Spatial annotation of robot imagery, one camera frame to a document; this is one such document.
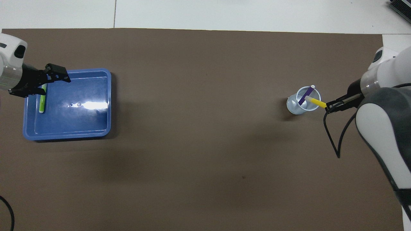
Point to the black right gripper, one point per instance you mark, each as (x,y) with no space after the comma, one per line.
(354,88)

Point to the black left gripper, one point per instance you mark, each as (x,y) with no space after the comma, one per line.
(32,78)

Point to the green pen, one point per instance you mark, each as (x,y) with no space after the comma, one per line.
(42,104)

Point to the yellow pen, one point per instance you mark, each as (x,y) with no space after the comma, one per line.
(318,102)

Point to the purple pen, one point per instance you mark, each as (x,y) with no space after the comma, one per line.
(305,95)

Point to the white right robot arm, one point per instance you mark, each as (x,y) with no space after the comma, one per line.
(385,134)

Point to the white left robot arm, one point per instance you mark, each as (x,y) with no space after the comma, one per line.
(9,54)

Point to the blue plastic tray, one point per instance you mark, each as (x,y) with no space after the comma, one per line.
(74,122)

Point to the translucent plastic cup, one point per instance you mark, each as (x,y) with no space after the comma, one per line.
(292,107)

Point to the grey keyboard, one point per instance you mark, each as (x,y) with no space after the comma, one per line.
(401,8)

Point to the brown table mat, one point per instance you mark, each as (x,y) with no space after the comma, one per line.
(205,160)

